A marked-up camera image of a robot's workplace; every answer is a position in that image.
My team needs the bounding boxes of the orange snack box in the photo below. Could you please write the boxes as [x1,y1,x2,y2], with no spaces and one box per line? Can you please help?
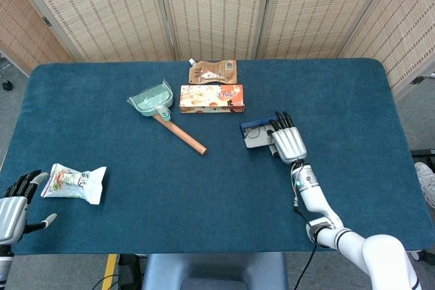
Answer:
[179,84,245,114]

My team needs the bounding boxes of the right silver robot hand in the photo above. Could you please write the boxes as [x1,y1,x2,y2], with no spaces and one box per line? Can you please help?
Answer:
[268,111,309,164]

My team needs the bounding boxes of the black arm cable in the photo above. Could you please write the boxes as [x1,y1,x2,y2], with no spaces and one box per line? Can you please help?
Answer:
[292,242,319,290]

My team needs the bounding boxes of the black caster stool base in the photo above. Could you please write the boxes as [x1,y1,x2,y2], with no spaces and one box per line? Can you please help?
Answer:
[0,54,14,92]

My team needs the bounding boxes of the green dustpan wooden handle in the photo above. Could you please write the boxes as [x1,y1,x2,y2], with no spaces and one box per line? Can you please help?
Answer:
[152,107,207,156]

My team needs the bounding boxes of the white snack bag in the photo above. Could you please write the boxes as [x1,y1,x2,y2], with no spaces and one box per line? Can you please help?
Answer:
[40,163,107,206]

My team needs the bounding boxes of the mint green dustpan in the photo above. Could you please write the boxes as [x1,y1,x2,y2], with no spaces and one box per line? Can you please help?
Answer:
[126,79,175,117]

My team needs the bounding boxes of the woven folding screen panel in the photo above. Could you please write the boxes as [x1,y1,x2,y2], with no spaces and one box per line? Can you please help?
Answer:
[156,0,275,61]
[0,0,74,77]
[6,0,176,63]
[338,0,435,101]
[256,0,397,60]

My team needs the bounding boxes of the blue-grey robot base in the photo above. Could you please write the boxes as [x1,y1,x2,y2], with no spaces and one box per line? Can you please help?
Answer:
[141,252,289,290]

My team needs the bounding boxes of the black-framed eyeglasses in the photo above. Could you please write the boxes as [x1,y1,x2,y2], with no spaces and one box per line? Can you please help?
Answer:
[245,126,273,139]

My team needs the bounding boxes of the blue glasses case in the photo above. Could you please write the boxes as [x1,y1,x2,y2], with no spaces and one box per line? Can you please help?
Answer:
[239,117,278,149]

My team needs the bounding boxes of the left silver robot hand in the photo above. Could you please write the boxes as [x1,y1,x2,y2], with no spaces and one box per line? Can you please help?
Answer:
[0,170,58,245]

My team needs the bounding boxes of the blue tablecloth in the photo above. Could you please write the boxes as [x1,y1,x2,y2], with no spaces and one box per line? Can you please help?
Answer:
[0,58,431,256]

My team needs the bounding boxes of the grey sneaker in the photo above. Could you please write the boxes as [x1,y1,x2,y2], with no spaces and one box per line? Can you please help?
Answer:
[414,162,435,209]

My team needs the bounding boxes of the brown spout pouch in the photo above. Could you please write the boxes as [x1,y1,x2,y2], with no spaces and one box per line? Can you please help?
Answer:
[188,58,238,85]

